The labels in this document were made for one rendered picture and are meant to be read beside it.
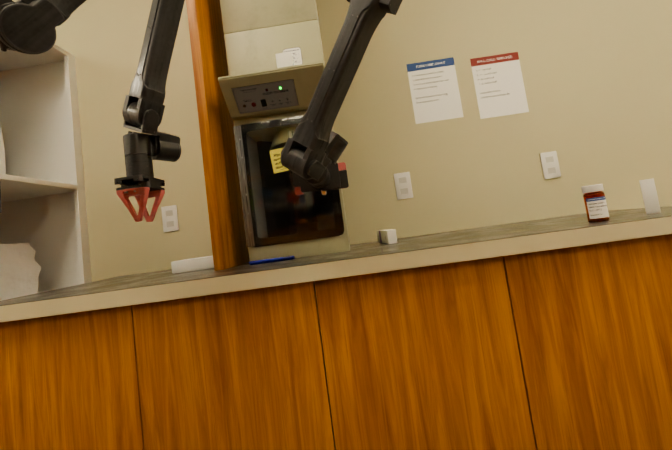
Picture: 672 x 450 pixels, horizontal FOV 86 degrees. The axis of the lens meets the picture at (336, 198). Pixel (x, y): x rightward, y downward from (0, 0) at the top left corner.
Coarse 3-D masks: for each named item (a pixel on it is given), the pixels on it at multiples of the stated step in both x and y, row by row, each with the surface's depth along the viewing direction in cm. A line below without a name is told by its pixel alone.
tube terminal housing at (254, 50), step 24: (288, 24) 121; (312, 24) 120; (240, 48) 121; (264, 48) 120; (312, 48) 120; (240, 72) 120; (240, 120) 119; (264, 120) 118; (312, 240) 114; (336, 240) 114
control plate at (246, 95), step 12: (264, 84) 110; (276, 84) 110; (288, 84) 110; (240, 96) 112; (252, 96) 112; (264, 96) 112; (276, 96) 112; (288, 96) 113; (240, 108) 114; (252, 108) 114; (264, 108) 115; (276, 108) 115
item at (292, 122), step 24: (288, 120) 117; (264, 144) 116; (264, 168) 116; (264, 192) 115; (288, 192) 115; (312, 192) 114; (336, 192) 114; (264, 216) 115; (288, 216) 114; (312, 216) 114; (336, 216) 113; (264, 240) 114; (288, 240) 114
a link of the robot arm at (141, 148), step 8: (128, 136) 83; (136, 136) 83; (144, 136) 85; (152, 136) 87; (128, 144) 83; (136, 144) 83; (144, 144) 84; (152, 144) 88; (128, 152) 83; (136, 152) 83; (144, 152) 84; (152, 152) 88
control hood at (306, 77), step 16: (304, 64) 107; (320, 64) 107; (224, 80) 108; (240, 80) 109; (256, 80) 109; (272, 80) 109; (304, 80) 110; (224, 96) 112; (304, 96) 113; (256, 112) 116; (272, 112) 116
